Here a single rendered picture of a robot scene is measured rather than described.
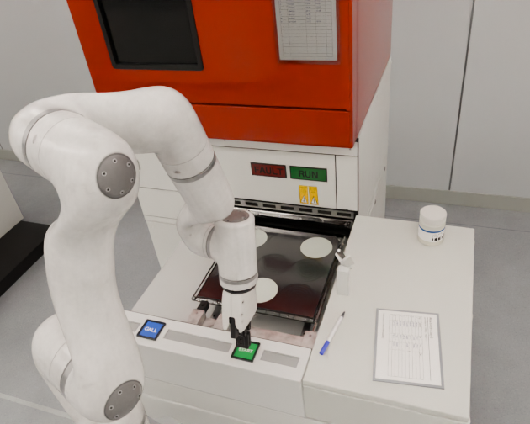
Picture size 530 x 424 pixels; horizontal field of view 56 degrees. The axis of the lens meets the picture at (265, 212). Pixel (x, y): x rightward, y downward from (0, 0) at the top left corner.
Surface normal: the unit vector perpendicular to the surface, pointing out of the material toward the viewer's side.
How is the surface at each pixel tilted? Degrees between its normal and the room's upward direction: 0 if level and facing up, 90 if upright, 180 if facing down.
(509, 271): 0
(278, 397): 90
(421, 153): 90
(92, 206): 102
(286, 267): 0
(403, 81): 90
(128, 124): 84
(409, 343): 0
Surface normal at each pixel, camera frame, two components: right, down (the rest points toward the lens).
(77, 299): 0.17, 0.42
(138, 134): 0.00, 0.62
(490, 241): -0.11, -0.80
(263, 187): -0.33, 0.59
